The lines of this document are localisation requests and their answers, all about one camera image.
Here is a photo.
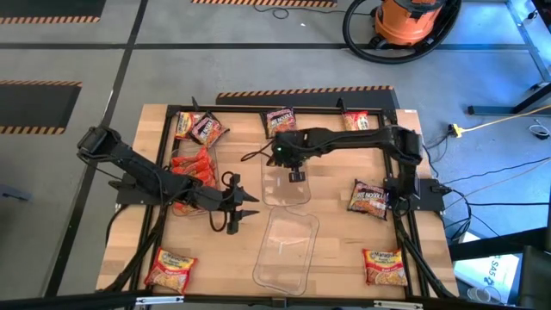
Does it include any white cable coil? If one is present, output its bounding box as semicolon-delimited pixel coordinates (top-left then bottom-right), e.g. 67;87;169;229
528;119;551;141

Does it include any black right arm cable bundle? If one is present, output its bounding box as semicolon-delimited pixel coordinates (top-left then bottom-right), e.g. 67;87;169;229
393;210;460;301

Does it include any black Maruchan noodle pack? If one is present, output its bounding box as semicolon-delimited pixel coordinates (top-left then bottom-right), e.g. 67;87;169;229
190;112;230;148
347;179;389;221
265;107;299;140

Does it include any black camera stand crossbar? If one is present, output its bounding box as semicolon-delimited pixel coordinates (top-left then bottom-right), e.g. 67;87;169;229
0;290;551;310

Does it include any black desk leg frame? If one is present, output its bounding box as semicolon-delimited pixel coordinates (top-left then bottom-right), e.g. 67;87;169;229
467;0;551;117

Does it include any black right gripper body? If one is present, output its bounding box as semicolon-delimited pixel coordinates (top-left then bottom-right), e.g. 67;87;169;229
267;131;310;171

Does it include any tan floor cable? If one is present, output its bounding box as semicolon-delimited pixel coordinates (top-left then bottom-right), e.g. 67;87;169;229
449;163;551;200

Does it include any black aluminium table frame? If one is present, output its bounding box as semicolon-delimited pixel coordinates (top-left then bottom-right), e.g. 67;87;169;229
128;96;431;302

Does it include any thin black floor cable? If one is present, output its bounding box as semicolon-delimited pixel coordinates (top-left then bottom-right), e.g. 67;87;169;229
252;3;345;21

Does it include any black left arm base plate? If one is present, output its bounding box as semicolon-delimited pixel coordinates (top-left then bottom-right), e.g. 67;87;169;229
108;171;173;207

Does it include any yellow Maruchan noodle pack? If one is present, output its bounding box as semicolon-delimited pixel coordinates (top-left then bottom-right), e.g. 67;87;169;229
343;110;370;132
175;111;197;141
362;248;408;287
144;246;198;295

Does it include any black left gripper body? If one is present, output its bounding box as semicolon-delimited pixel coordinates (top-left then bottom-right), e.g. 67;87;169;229
204;174;242;236

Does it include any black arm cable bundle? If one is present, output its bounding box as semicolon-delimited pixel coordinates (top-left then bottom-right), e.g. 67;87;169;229
102;205;170;295
393;210;460;301

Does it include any orange shop vacuum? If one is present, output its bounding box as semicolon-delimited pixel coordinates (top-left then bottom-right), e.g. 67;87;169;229
342;0;462;65
373;0;447;47

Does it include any black left arm cable bundle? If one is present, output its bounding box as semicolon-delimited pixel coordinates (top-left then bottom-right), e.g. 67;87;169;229
102;205;170;295

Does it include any black chair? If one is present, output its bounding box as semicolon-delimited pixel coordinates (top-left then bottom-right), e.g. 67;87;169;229
516;244;551;309

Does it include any small grey flat object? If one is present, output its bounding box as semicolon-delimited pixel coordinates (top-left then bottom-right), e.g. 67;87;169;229
0;183;32;203

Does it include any clear plastic cup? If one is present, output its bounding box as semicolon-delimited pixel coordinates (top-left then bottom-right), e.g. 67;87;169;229
467;285;503;305

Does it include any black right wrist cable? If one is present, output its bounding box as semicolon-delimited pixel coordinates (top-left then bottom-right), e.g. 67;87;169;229
239;141;276;163

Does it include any yellow extension cord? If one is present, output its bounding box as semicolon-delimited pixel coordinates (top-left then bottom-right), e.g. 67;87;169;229
447;104;551;138

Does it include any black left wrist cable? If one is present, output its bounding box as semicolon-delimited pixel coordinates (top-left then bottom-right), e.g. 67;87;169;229
209;170;242;233

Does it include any white printed box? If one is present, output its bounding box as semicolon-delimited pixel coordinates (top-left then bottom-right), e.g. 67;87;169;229
453;252;523;303

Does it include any black hazard-striped floor mat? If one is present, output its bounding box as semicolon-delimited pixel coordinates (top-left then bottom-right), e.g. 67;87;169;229
0;0;108;25
0;79;83;136
190;0;339;9
214;84;401;111

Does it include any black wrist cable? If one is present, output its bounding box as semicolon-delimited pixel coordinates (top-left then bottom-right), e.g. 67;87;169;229
239;141;276;163
209;170;242;233

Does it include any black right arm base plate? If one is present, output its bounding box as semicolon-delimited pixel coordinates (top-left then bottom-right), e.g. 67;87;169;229
382;177;447;213

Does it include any clear plastic bin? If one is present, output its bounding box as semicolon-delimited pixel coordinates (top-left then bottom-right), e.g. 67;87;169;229
260;141;312;207
251;205;320;296
170;144;224;218

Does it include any silver frame bracket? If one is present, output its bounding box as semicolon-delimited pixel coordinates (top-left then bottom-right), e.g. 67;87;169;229
134;295;185;307
373;300;424;310

